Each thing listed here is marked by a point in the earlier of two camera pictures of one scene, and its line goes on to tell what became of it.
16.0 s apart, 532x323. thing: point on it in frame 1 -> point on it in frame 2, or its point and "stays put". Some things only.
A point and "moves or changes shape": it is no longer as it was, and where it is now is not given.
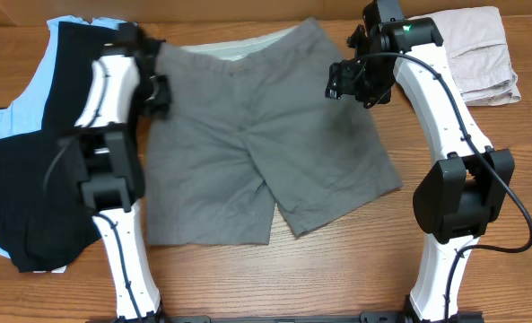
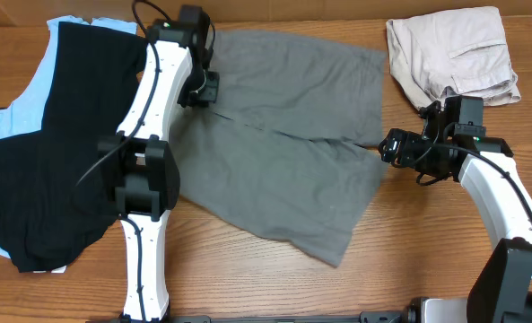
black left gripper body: (162, 96) -> (199, 87)
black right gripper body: (369, 80) -> (413, 149)
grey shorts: (253, 126) moves or changes shape
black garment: (37, 209) stays put
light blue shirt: (24, 114) stays put
